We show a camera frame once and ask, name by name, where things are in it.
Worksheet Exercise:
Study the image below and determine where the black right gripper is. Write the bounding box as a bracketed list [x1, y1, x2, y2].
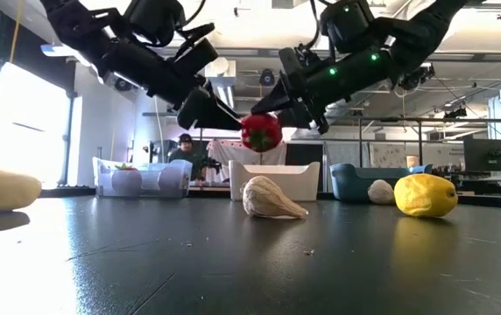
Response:
[250, 46, 399, 135]

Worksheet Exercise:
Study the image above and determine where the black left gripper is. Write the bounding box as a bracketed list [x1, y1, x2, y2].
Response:
[100, 37, 243, 132]

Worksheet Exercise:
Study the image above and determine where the white toy garlic bulb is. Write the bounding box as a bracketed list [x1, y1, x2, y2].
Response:
[241, 175, 310, 221]
[366, 178, 397, 206]

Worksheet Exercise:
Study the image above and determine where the yellow toy lemon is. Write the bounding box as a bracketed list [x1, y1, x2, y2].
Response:
[392, 172, 460, 219]

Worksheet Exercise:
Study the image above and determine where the pale yellow potato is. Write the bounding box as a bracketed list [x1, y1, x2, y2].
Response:
[0, 167, 44, 214]

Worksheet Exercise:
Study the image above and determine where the white pendant lamp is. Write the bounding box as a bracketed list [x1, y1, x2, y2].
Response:
[203, 55, 237, 88]

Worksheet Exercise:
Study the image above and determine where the white hanging cloth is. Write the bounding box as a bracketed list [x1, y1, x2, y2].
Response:
[206, 138, 288, 167]

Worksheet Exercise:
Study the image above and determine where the person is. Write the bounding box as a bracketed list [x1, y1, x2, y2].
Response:
[167, 132, 208, 181]

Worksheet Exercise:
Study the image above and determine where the clear plastic basket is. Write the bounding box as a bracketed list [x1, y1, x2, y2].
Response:
[91, 156, 194, 200]

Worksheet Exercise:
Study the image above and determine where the white plastic basket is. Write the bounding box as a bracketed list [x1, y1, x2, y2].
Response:
[228, 159, 321, 203]

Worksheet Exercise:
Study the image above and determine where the blue-grey plastic basket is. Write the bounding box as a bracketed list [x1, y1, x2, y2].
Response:
[328, 162, 434, 203]

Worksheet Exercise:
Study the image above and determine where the black pipe rack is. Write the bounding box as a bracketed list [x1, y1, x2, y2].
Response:
[198, 112, 501, 168]

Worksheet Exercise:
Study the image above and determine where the black table mat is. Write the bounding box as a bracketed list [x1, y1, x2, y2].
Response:
[0, 186, 501, 315]

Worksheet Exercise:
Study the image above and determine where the white ceiling light bar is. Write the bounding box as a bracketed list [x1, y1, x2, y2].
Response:
[39, 42, 102, 59]

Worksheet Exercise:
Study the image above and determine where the black monitor on stand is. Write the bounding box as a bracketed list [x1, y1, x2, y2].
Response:
[462, 138, 501, 173]

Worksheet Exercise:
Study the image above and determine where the black ceiling camera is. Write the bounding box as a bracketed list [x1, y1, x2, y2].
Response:
[258, 67, 277, 88]

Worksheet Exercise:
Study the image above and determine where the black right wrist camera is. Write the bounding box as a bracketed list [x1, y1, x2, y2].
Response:
[319, 0, 377, 54]

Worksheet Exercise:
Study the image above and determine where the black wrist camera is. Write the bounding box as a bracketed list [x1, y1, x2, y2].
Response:
[123, 0, 188, 48]
[319, 0, 377, 54]

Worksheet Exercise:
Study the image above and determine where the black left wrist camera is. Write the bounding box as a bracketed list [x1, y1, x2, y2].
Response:
[123, 0, 188, 48]

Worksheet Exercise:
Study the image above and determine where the yellow strap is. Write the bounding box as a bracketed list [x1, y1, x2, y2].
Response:
[8, 0, 24, 66]

